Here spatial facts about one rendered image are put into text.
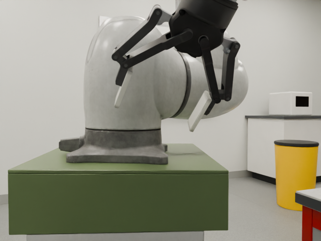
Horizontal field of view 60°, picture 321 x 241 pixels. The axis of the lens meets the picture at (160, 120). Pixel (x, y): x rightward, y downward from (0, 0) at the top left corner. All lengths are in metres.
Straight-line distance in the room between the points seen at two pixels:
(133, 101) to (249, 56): 3.90
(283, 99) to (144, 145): 3.69
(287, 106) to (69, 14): 2.94
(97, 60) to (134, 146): 0.17
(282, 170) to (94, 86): 2.66
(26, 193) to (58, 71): 2.85
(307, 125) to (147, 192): 3.68
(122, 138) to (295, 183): 2.62
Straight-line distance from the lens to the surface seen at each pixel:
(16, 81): 3.28
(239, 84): 0.66
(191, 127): 0.48
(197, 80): 0.58
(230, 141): 4.09
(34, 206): 0.49
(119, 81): 0.44
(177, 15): 0.40
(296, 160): 2.97
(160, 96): 0.52
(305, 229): 0.79
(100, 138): 0.51
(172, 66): 0.55
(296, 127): 3.91
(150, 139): 0.52
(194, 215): 0.47
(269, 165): 3.98
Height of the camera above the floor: 0.95
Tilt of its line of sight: 2 degrees down
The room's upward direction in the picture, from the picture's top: straight up
